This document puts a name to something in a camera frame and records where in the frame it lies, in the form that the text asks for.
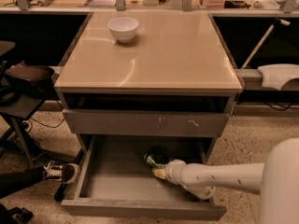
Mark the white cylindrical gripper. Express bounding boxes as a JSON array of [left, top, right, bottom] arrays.
[[151, 160, 186, 185]]

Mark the green soda can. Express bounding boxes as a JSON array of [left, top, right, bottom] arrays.
[[143, 153, 169, 168]]

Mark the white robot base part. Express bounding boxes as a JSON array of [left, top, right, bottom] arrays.
[[258, 63, 299, 91]]

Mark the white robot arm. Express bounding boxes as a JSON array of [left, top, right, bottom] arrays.
[[145, 138, 299, 224]]

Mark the open grey middle drawer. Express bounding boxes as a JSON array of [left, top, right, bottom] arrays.
[[62, 135, 226, 220]]

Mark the closed grey top drawer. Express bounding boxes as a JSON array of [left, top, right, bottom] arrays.
[[63, 109, 229, 137]]

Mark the grey drawer cabinet with counter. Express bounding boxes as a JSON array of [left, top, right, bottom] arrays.
[[55, 10, 242, 152]]

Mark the black sneaker with white laces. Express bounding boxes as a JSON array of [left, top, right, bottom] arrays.
[[43, 161, 79, 184]]

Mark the white ceramic bowl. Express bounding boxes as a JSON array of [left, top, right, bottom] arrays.
[[107, 17, 139, 43]]

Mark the black trouser leg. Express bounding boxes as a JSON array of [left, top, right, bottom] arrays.
[[0, 168, 44, 198]]

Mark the dark brown bag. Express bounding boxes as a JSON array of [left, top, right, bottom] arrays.
[[5, 63, 55, 98]]

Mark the black office chair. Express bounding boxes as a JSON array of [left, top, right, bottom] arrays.
[[0, 40, 85, 202]]

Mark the white stick with black tip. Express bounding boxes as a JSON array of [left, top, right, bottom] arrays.
[[241, 18, 291, 69]]

